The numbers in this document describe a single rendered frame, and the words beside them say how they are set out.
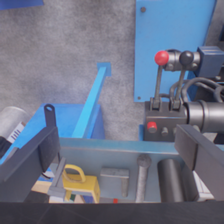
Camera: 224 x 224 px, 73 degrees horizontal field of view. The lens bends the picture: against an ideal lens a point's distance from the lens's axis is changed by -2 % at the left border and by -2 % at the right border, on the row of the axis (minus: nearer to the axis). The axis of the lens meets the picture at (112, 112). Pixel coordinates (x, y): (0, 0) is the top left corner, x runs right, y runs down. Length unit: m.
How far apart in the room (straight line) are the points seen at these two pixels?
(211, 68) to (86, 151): 0.76
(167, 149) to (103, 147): 0.21
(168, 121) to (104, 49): 1.09
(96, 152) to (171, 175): 0.25
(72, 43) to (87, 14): 0.27
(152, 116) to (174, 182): 0.20
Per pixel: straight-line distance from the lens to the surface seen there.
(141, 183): 0.63
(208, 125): 0.57
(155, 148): 0.55
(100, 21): 1.42
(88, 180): 0.71
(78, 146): 0.57
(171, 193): 0.51
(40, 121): 1.78
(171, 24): 1.30
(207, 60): 0.96
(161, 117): 0.49
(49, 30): 1.57
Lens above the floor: 1.37
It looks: 49 degrees down
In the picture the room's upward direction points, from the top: 170 degrees counter-clockwise
